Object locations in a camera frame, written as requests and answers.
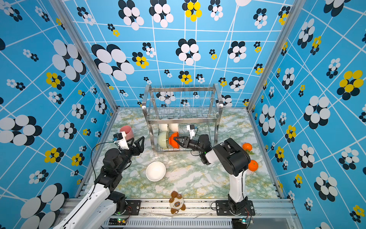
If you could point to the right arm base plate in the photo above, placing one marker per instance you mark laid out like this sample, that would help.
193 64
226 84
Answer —
229 208

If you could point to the brown white plush toy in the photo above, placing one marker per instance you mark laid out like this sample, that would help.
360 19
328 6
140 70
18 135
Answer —
176 202

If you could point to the light green bowl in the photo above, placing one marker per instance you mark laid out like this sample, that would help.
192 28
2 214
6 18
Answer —
163 139

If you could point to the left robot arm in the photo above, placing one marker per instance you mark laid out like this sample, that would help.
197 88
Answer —
102 201

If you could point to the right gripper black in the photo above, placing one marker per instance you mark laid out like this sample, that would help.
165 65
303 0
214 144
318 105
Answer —
187 143

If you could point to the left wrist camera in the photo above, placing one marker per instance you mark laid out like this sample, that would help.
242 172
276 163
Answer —
119 139

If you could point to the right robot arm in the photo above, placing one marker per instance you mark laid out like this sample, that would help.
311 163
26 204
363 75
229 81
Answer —
234 159

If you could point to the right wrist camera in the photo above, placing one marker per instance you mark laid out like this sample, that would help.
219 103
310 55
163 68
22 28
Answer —
192 130

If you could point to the white bowl orange outside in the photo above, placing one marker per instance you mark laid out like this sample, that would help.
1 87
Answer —
155 171

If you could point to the mandarin orange near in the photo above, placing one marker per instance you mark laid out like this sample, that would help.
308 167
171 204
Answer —
253 166

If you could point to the cream bowl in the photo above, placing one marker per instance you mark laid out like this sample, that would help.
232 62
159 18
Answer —
174 127
164 127

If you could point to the aluminium front rail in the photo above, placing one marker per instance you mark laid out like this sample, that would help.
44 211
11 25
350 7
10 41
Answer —
155 213

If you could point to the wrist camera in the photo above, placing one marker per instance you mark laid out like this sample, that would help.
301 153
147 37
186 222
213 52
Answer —
119 139
192 130

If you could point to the pink cup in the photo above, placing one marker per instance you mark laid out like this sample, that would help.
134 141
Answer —
128 131

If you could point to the mandarin orange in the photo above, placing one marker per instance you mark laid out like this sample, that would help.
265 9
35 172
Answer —
247 147
253 166

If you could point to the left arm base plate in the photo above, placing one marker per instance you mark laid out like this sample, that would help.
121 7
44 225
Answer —
128 208

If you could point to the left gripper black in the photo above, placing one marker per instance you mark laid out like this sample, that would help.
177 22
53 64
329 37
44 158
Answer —
139 149

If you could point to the mandarin orange far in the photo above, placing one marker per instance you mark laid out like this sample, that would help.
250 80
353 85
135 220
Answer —
247 147

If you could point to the steel two-tier dish rack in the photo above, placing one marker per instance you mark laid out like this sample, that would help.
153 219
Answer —
198 105

